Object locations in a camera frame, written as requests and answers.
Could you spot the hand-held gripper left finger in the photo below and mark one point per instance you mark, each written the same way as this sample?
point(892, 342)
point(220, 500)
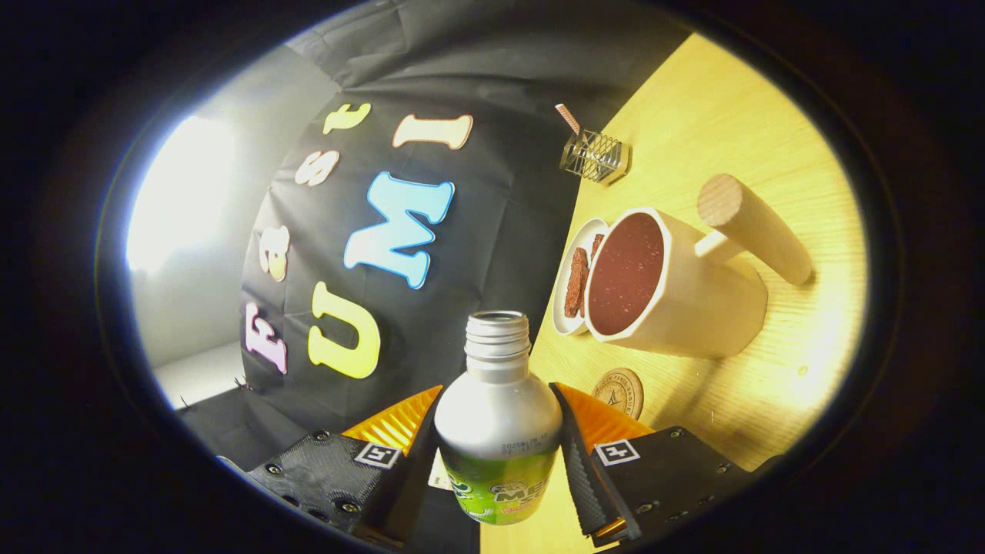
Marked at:
point(412, 485)

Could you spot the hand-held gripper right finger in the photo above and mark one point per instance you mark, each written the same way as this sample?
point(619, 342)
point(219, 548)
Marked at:
point(581, 477)

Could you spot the round cork coaster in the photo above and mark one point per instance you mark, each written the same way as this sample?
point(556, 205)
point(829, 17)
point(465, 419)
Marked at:
point(619, 388)

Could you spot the silver juice bottle green label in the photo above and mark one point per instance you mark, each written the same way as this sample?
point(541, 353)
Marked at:
point(496, 415)

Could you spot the white round plate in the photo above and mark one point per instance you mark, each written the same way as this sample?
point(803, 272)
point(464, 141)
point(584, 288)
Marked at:
point(565, 327)

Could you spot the brown meat piece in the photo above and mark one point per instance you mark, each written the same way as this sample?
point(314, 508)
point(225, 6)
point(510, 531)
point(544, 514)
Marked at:
point(576, 281)
point(596, 246)

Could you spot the black backdrop cloth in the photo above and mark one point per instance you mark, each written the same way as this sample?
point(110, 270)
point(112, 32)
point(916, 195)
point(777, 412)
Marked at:
point(500, 231)

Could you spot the pink striped straw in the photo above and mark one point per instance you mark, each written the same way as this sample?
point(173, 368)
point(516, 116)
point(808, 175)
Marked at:
point(568, 119)

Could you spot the wooden table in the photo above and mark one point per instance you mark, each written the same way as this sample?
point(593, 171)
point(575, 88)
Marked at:
point(769, 138)

